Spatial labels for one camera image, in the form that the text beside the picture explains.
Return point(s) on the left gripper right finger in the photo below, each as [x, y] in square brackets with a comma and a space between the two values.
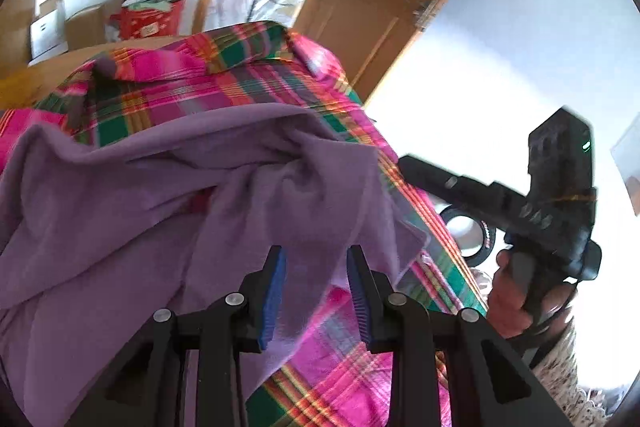
[488, 383]

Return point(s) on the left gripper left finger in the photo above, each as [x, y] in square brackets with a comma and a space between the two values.
[145, 383]

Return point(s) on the purple fleece garment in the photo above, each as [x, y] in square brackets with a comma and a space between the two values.
[95, 239]

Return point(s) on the person's right hand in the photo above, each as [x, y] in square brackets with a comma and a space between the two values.
[506, 312]

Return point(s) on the black tape roll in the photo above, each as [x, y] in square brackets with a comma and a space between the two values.
[475, 239]

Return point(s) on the pink green plaid bedsheet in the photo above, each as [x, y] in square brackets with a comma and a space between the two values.
[112, 93]

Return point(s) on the white cardboard box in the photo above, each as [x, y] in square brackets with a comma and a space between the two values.
[47, 31]

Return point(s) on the red gift box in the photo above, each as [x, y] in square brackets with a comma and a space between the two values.
[152, 22]

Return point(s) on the brown cardboard box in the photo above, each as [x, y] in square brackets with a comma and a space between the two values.
[86, 28]

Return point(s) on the wooden wardrobe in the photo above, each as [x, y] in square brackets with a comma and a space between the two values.
[16, 16]

